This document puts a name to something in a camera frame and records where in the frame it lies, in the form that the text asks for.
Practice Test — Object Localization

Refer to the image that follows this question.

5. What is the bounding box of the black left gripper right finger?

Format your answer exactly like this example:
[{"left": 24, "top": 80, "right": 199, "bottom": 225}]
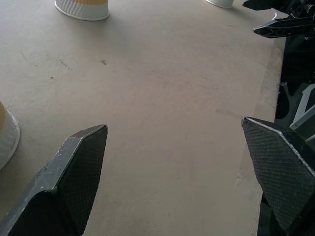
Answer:
[{"left": 241, "top": 116, "right": 315, "bottom": 236}]

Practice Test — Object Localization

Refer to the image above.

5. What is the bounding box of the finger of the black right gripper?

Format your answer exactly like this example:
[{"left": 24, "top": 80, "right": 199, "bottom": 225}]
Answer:
[
  {"left": 242, "top": 0, "right": 295, "bottom": 12},
  {"left": 253, "top": 16, "right": 315, "bottom": 39}
]

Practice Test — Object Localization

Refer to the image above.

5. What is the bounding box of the black robot lower body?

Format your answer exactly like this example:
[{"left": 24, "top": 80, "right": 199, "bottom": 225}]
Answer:
[{"left": 275, "top": 34, "right": 315, "bottom": 121}]

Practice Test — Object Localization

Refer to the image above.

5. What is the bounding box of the white paper cup yellow band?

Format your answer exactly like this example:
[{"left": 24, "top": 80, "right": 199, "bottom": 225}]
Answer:
[
  {"left": 205, "top": 0, "right": 234, "bottom": 9},
  {"left": 0, "top": 100, "right": 21, "bottom": 171},
  {"left": 54, "top": 0, "right": 110, "bottom": 21}
]

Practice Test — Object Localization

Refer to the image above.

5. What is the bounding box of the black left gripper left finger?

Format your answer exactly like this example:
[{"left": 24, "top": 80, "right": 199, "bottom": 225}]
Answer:
[{"left": 0, "top": 124, "right": 109, "bottom": 236}]

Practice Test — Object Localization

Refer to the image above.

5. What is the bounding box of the white metal frame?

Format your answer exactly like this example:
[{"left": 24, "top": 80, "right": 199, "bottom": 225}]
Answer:
[{"left": 289, "top": 84, "right": 315, "bottom": 131}]

